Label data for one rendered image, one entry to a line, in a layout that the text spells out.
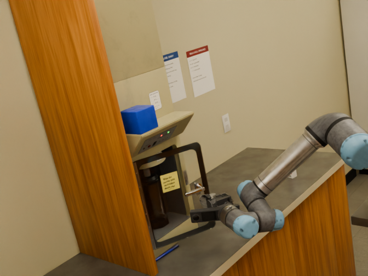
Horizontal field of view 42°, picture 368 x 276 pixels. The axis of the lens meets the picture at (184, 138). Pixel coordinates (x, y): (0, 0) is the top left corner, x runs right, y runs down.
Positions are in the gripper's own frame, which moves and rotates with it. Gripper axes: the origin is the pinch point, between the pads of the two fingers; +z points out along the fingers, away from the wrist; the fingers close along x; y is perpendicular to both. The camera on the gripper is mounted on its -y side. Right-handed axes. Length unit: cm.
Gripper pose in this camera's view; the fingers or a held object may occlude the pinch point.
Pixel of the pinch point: (200, 199)
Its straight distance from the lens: 189.7
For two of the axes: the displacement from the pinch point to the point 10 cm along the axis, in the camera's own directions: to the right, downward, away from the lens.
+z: -3.8, -1.8, 9.1
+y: 9.0, -2.8, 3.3
